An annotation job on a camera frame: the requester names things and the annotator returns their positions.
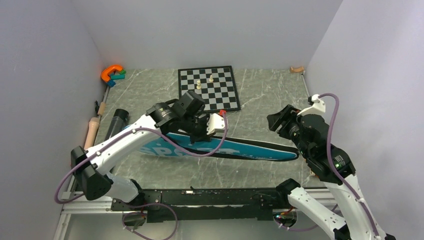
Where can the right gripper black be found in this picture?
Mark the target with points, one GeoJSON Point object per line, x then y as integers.
{"type": "Point", "coordinates": [284, 117]}

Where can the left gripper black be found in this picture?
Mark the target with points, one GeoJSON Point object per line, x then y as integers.
{"type": "Point", "coordinates": [203, 137]}

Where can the blue racket cover bag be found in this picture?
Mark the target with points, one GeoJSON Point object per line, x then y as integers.
{"type": "Point", "coordinates": [232, 148]}

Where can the black shuttlecock tube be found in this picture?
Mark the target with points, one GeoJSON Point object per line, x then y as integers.
{"type": "Point", "coordinates": [117, 124]}

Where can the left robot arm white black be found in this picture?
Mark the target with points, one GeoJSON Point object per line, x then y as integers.
{"type": "Point", "coordinates": [91, 167]}

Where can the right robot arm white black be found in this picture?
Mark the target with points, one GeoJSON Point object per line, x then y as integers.
{"type": "Point", "coordinates": [334, 168]}

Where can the white chess piece left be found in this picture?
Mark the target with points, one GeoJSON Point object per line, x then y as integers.
{"type": "Point", "coordinates": [199, 84]}

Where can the black white chessboard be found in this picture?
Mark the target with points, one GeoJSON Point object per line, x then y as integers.
{"type": "Point", "coordinates": [219, 95]}

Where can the small wooden piece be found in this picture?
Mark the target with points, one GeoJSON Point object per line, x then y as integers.
{"type": "Point", "coordinates": [300, 69]}

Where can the orange green toy blocks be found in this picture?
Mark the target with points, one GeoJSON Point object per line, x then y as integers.
{"type": "Point", "coordinates": [113, 73]}

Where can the wooden pin toy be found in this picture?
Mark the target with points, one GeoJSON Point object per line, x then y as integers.
{"type": "Point", "coordinates": [93, 126]}

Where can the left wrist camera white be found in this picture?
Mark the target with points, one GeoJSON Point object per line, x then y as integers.
{"type": "Point", "coordinates": [217, 122]}

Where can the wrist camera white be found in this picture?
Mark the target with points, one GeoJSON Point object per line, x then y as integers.
{"type": "Point", "coordinates": [317, 106]}
{"type": "Point", "coordinates": [217, 122]}

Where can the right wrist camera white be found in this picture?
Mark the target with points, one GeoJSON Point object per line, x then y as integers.
{"type": "Point", "coordinates": [317, 106]}

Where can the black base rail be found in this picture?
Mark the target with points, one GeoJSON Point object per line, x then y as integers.
{"type": "Point", "coordinates": [162, 205]}

